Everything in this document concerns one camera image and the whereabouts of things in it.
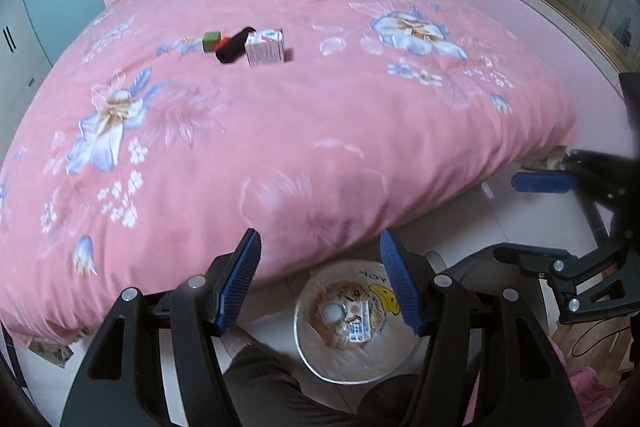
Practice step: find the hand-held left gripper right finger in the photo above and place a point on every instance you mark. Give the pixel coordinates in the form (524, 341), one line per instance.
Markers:
(400, 282)

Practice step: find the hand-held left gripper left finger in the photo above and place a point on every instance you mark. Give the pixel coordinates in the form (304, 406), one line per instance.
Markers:
(240, 279)

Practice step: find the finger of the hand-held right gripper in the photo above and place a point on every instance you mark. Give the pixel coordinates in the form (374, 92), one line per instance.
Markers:
(540, 259)
(542, 182)

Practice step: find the tall white box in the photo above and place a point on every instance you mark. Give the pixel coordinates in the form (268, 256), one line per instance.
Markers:
(357, 322)

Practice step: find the white yogurt cup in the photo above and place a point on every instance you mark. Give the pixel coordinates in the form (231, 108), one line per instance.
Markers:
(331, 311)

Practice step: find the wastebasket with yellow smiley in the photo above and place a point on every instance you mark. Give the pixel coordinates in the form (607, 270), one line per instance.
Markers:
(350, 362)

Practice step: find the small white carton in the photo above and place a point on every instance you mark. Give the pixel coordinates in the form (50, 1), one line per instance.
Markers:
(265, 52)

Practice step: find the black cylinder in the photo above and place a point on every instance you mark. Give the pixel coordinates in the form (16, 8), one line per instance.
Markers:
(232, 49)

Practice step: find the red block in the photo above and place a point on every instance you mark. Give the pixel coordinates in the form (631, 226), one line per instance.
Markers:
(225, 43)

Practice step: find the dark green cube block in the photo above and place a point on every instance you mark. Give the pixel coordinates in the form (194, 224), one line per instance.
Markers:
(211, 43)

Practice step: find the person's pink clothing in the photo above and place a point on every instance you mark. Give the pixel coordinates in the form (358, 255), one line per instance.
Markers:
(590, 387)

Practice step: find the person's left leg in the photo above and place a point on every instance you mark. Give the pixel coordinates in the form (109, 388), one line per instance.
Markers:
(270, 387)

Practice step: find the pink floral duvet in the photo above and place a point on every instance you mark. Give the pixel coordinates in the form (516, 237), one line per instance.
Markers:
(300, 132)

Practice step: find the brown floral bed sheet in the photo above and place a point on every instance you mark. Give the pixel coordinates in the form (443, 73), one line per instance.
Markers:
(50, 349)

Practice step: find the white wardrobe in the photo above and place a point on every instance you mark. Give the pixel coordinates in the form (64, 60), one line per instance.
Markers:
(15, 47)

